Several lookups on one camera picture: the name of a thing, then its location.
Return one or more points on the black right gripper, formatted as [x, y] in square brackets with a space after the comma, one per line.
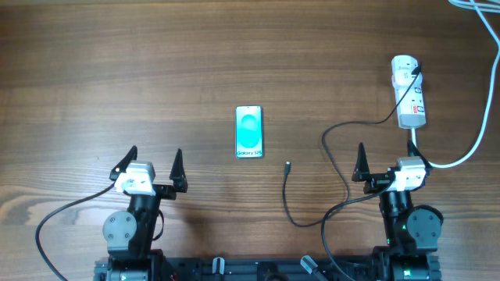
[362, 172]

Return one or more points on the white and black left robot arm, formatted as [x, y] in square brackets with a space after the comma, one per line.
[129, 234]

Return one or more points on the turquoise screen smartphone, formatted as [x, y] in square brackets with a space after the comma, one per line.
[249, 131]

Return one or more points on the white power strip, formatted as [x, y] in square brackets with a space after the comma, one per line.
[407, 81]

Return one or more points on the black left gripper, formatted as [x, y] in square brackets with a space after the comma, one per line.
[167, 191]

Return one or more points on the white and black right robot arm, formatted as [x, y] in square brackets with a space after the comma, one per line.
[412, 232]

